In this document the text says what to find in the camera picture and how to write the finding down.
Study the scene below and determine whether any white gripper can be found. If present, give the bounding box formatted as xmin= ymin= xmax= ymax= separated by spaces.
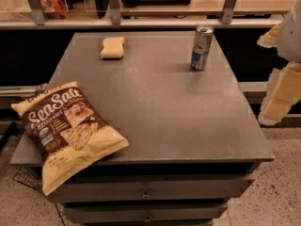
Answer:
xmin=257 ymin=0 xmax=301 ymax=126

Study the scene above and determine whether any yellow sponge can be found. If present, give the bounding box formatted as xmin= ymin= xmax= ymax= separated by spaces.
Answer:
xmin=100 ymin=37 xmax=125 ymax=59

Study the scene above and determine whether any brown sea salt chip bag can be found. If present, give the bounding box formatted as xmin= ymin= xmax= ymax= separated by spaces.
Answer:
xmin=11 ymin=82 xmax=129 ymax=196

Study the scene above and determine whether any orange snack bag behind glass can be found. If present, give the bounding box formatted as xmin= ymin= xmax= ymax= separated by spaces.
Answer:
xmin=40 ymin=0 xmax=68 ymax=19

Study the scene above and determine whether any silver blue energy drink can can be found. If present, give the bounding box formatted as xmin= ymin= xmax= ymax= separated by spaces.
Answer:
xmin=191 ymin=25 xmax=214 ymax=71

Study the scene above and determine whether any top drawer knob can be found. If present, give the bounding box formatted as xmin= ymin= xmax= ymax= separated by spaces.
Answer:
xmin=141 ymin=188 xmax=151 ymax=199

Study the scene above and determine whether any drawer knob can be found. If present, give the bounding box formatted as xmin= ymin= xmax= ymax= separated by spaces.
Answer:
xmin=144 ymin=215 xmax=152 ymax=223
xmin=141 ymin=188 xmax=151 ymax=199

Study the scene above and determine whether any lower drawer knob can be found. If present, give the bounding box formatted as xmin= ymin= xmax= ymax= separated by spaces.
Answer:
xmin=144 ymin=215 xmax=152 ymax=223

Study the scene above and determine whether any metal rail with brackets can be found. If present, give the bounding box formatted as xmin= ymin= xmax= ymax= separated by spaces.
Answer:
xmin=0 ymin=0 xmax=283 ymax=30

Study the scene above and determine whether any black wire rack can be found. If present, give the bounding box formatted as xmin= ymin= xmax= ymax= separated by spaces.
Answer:
xmin=13 ymin=167 xmax=39 ymax=190

